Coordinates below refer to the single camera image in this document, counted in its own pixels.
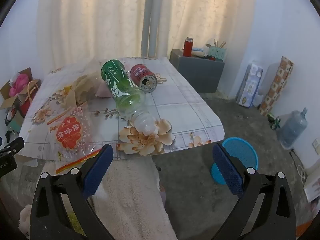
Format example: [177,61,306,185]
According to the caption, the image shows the pink plastic bag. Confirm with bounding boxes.
[9,73,29,97]

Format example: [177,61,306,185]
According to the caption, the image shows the white fleece clothing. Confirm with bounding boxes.
[19,156,178,240]

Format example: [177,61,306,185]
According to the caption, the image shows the red paper bag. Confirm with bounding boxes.
[18,94,33,118]

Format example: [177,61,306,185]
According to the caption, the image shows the kraft paper gift bag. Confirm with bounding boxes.
[23,81,41,106]

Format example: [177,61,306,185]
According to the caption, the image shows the blue white tissue pack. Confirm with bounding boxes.
[235,64,264,108]

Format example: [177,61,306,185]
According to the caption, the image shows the large clear water jug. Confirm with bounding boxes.
[277,107,309,148]

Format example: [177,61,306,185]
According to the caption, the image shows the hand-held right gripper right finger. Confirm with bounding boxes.
[212,143,297,240]

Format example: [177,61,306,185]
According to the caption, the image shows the small green bottle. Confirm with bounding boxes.
[267,112,282,131]

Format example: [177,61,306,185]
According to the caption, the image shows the grey cabinet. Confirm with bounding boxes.
[169,49,225,93]

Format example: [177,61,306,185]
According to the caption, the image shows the clear snack wrapper red label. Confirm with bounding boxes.
[47,106,106,175]

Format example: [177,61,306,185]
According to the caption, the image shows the red thermos flask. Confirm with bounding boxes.
[183,37,194,57]

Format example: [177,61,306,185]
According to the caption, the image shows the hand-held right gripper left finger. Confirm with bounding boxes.
[29,144,114,240]

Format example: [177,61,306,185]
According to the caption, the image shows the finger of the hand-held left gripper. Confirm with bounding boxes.
[0,137,25,156]

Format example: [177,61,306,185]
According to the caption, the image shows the cream curtain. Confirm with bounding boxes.
[155,0,256,58]
[36,0,148,68]

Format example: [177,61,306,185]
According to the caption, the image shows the white cable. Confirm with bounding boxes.
[289,149,307,181]

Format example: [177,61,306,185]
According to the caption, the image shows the brown cardboard box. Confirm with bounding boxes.
[0,67,42,111]

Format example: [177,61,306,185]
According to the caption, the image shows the floral tablecloth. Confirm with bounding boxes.
[19,56,225,161]

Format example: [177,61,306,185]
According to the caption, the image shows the white carton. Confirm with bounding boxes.
[303,165,320,203]

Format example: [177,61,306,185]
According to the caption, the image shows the green plastic bottle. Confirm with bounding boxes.
[101,59,159,134]

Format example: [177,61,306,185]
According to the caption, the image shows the patterned wrapping paper roll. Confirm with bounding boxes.
[258,56,294,117]

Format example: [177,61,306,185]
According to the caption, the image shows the teal utensil holder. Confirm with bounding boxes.
[207,45,227,61]

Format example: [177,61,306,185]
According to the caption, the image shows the brown paper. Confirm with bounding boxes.
[59,75,103,110]

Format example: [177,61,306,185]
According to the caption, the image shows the blue mesh waste basket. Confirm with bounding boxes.
[211,137,259,186]

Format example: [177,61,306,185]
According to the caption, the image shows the red drink can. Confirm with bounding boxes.
[130,64,158,94]

